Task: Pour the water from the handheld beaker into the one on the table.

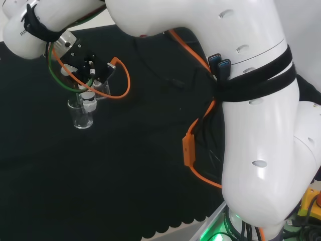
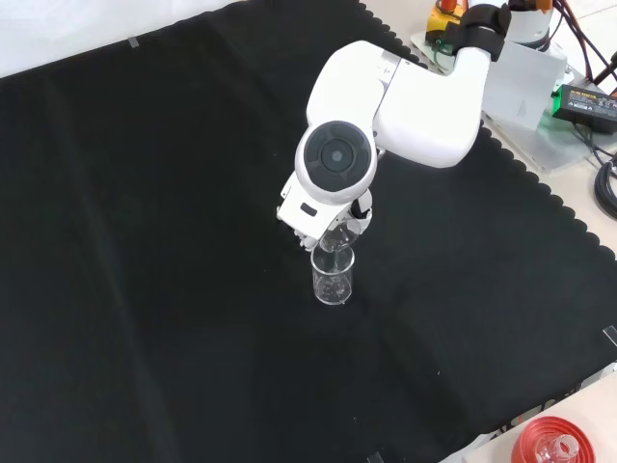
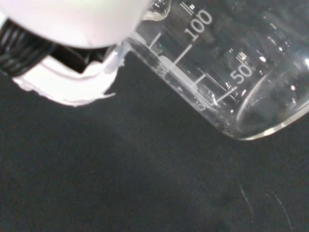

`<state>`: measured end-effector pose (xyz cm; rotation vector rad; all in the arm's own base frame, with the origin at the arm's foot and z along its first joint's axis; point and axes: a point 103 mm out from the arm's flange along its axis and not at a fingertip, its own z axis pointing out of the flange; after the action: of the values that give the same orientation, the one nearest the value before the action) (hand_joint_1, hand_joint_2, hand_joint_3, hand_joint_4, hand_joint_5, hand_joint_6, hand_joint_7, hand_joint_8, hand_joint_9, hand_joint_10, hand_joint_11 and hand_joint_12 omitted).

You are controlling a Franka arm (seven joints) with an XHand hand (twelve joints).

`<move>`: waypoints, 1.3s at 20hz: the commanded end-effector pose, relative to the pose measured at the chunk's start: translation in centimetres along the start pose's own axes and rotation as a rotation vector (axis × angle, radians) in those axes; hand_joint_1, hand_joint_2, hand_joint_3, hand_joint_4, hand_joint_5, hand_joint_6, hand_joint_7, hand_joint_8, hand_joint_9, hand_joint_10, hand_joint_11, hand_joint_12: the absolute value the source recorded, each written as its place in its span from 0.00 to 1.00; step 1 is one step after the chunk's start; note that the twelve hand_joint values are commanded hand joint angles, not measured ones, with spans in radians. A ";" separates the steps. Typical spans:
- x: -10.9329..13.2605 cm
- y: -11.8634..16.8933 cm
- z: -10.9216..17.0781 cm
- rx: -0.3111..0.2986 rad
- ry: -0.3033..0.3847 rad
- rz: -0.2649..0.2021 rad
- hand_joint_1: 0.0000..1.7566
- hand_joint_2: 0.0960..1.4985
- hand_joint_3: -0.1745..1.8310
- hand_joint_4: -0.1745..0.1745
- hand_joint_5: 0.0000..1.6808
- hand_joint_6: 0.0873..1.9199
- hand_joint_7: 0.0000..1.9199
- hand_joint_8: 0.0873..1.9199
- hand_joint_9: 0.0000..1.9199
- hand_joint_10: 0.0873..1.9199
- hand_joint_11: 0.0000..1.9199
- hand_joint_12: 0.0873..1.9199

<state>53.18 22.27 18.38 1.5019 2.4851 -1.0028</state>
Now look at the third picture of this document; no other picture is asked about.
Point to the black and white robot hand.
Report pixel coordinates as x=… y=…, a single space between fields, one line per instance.
x=60 y=21

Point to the black bench cloth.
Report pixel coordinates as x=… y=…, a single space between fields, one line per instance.
x=120 y=169

